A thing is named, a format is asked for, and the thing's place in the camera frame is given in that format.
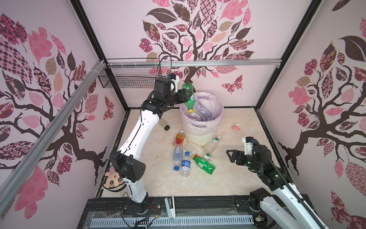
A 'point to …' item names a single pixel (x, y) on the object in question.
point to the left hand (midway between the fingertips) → (187, 96)
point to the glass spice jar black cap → (165, 125)
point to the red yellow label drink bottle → (179, 138)
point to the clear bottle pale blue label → (177, 157)
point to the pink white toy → (236, 127)
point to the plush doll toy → (112, 181)
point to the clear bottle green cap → (211, 145)
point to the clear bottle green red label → (196, 150)
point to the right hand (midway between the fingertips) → (231, 151)
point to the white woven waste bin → (199, 140)
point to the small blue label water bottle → (185, 166)
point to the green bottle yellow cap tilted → (204, 164)
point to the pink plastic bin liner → (198, 124)
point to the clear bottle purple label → (199, 105)
